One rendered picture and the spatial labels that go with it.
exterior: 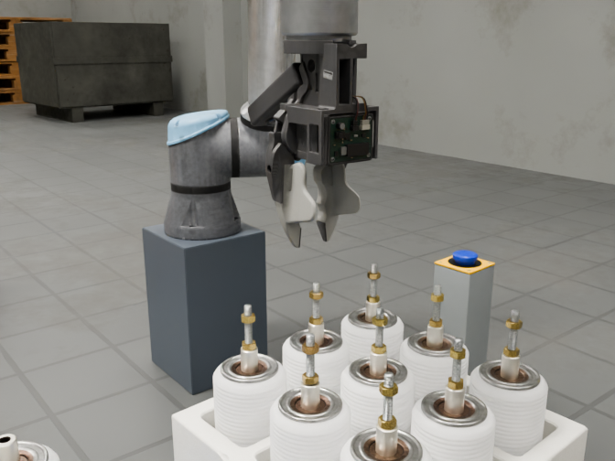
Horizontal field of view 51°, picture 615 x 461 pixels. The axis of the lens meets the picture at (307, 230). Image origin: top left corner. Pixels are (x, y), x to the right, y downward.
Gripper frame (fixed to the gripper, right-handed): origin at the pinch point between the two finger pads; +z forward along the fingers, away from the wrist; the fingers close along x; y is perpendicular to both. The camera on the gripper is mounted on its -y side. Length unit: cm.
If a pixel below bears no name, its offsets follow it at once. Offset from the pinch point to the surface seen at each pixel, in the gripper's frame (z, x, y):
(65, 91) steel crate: 21, 112, -502
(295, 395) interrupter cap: 20.9, -0.7, -1.7
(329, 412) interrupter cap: 21.0, 0.4, 3.7
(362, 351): 24.5, 17.9, -11.1
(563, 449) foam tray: 28.6, 26.5, 17.2
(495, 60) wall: -9, 252, -181
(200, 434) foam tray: 28.3, -8.8, -11.2
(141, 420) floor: 46, -4, -46
